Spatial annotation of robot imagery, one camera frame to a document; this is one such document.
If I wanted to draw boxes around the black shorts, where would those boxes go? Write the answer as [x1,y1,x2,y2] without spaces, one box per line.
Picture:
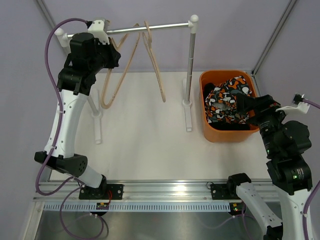
[202,83,251,131]

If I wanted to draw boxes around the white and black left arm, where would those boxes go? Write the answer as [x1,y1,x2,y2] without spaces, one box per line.
[34,32,121,200]

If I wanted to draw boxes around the wooden hanger with camo shorts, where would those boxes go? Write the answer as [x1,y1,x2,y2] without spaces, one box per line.
[99,22,141,110]

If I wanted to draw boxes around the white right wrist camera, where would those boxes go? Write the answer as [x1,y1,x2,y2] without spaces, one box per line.
[275,93,310,115]

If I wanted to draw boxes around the aluminium mounting rail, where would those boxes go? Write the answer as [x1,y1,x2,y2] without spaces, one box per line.
[32,180,279,203]

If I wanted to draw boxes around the white slotted cable duct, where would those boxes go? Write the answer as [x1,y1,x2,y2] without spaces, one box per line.
[43,202,231,213]

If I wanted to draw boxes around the purple floor cable left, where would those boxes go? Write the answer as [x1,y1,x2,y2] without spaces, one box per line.
[58,187,110,240]

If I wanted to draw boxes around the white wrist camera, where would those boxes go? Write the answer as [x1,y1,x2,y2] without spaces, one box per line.
[86,18,110,45]
[275,93,310,115]

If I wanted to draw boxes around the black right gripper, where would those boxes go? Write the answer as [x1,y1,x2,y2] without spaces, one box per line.
[236,92,292,157]

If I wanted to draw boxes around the silver clothes rack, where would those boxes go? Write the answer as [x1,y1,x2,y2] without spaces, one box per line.
[52,14,199,144]

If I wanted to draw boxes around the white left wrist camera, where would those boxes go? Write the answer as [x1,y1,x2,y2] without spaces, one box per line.
[86,18,110,45]

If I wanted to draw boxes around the orange camouflage shorts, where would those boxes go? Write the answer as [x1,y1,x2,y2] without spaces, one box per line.
[203,75,252,125]

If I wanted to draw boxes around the purple floor cable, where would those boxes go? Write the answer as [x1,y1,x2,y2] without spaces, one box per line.
[58,187,110,240]
[197,199,266,240]

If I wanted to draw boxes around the purple floor cable right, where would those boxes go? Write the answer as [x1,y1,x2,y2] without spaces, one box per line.
[197,199,266,240]

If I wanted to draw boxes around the orange plastic basket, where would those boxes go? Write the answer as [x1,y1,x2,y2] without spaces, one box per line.
[199,70,259,143]

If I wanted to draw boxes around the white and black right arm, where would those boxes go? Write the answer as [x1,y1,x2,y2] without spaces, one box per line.
[226,93,320,240]

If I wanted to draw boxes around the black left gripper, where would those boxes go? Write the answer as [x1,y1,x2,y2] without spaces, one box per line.
[88,37,120,74]

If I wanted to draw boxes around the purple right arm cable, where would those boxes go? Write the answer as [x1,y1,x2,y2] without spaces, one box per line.
[301,98,320,240]

